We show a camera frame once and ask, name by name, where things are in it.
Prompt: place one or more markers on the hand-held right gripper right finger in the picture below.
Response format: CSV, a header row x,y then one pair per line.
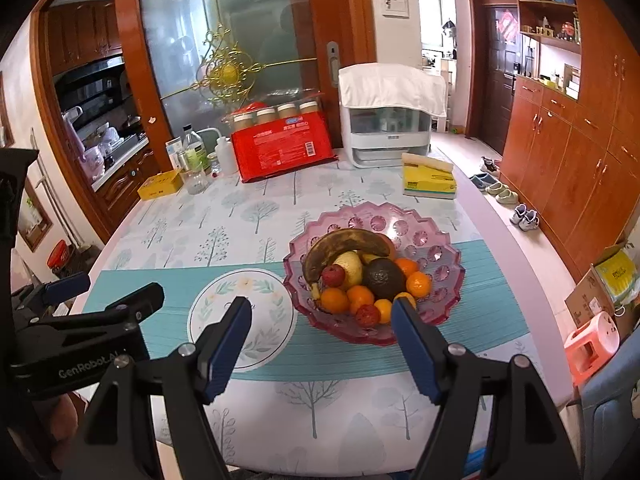
x,y
420,350

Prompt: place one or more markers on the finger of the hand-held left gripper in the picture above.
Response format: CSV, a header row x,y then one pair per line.
x,y
67,285
140,302

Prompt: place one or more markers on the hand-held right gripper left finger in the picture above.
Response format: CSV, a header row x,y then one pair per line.
x,y
225,355

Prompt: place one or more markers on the orange tangerine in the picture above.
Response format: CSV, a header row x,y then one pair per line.
x,y
384,310
407,301
334,300
406,266
419,284
361,296

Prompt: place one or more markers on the small red fruit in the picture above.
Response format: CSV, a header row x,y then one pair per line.
x,y
367,314
332,275

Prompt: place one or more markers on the dark avocado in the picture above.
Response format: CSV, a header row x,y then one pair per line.
x,y
382,277

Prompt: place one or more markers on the pink plastic bowl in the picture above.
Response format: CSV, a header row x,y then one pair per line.
x,y
440,260

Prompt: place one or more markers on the yellow pear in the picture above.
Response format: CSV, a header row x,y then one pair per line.
x,y
348,266

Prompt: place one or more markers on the brown spotted banana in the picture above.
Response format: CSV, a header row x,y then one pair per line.
x,y
340,242

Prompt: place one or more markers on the person's left hand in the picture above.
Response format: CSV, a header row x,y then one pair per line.
x,y
65,420

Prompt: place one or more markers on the red round container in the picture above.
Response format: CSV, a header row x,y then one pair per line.
x,y
57,254

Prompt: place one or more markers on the wooden lower kitchen cabinets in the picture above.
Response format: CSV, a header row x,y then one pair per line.
x,y
120,190

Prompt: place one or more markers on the wooden kitchen cabinets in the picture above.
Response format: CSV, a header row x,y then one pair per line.
x,y
120,190
80,30

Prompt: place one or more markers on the yellow cardboard box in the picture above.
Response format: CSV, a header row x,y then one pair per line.
x,y
160,185

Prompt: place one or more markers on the clear drinking glass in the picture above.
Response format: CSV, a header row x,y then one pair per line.
x,y
196,182

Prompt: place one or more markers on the pink white plastic bags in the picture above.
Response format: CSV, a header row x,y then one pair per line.
x,y
95,147

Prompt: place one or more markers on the small white box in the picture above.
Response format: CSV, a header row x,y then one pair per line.
x,y
174,152

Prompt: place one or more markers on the small clear jar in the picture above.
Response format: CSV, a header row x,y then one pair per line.
x,y
213,165

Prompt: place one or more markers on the clear bottle with green label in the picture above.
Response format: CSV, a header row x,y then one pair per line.
x,y
192,147

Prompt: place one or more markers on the white blue sneaker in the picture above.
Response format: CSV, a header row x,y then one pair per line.
x,y
518,215
530,221

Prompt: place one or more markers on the pink plastic stool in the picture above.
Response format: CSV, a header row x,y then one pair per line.
x,y
587,350

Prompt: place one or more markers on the yellow tissue pack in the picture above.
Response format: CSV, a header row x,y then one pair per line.
x,y
430,182

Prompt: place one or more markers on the white squeeze bottle with tube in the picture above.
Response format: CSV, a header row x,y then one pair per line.
x,y
226,157

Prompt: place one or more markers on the brown cardboard box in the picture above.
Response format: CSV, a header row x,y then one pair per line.
x,y
582,305

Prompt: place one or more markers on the beige shoe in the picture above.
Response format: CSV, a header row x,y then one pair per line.
x,y
495,188
506,197

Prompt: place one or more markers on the grey slipper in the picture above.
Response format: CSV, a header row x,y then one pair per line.
x,y
482,181

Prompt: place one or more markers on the dark sneaker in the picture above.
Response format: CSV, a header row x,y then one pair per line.
x,y
491,165

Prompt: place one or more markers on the blue cloth with white fleece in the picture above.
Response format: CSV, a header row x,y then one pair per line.
x,y
610,410

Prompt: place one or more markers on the white countertop appliance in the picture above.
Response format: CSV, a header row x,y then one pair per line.
x,y
385,152

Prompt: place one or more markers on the red paper cup package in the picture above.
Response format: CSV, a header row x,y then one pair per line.
x,y
280,152

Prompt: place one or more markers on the black range hood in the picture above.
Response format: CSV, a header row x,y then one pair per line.
x,y
90,77

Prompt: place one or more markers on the yellow green package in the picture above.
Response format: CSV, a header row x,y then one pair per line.
x,y
617,275

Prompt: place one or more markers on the frosted glass sliding door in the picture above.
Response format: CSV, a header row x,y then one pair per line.
x,y
175,60

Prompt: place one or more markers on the golden door ornament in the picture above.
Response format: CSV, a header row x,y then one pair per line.
x,y
227,72

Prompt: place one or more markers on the wooden upper kitchen cabinets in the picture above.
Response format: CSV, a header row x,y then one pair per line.
x,y
80,30

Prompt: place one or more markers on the dark entrance door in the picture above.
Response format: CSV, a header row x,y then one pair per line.
x,y
500,100

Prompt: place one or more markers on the white cloth cover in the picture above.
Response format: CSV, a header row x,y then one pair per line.
x,y
390,85

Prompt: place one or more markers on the red door decoration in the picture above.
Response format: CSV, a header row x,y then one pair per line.
x,y
506,26

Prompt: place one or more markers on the wooden picture frame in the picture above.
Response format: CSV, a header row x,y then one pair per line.
x,y
35,220

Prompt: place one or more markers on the grey wall pipe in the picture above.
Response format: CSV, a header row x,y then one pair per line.
x,y
52,195

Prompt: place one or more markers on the wooden wall cabinet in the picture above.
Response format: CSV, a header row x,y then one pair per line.
x,y
575,160

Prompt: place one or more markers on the white wall switch panel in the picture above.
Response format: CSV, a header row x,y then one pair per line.
x,y
394,5

